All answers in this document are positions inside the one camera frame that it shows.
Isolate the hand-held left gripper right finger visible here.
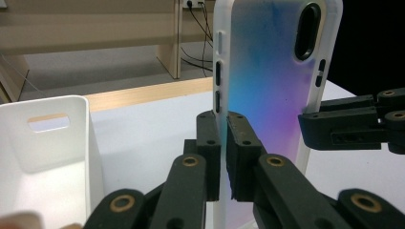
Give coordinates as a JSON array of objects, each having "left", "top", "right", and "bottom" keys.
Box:
[{"left": 225, "top": 111, "right": 352, "bottom": 229}]

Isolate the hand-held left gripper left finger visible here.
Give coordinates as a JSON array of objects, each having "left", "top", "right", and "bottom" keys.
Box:
[{"left": 152, "top": 110, "right": 222, "bottom": 229}]

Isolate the iridescent phone case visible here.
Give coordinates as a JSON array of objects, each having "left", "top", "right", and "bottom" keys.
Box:
[{"left": 212, "top": 0, "right": 344, "bottom": 229}]

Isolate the white plastic bin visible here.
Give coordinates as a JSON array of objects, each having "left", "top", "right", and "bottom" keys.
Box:
[{"left": 0, "top": 94, "right": 105, "bottom": 229}]

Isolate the white table sheet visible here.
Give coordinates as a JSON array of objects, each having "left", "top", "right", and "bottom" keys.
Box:
[{"left": 90, "top": 79, "right": 405, "bottom": 229}]

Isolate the white power socket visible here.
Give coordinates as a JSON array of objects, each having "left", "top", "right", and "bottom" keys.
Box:
[{"left": 181, "top": 0, "right": 206, "bottom": 8}]

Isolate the light wooden shelf unit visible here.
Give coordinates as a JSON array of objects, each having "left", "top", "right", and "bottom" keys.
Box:
[{"left": 0, "top": 0, "right": 221, "bottom": 103}]

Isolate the black cable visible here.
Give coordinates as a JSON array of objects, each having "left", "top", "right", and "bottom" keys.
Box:
[
  {"left": 180, "top": 46, "right": 214, "bottom": 73},
  {"left": 185, "top": 0, "right": 214, "bottom": 44}
]

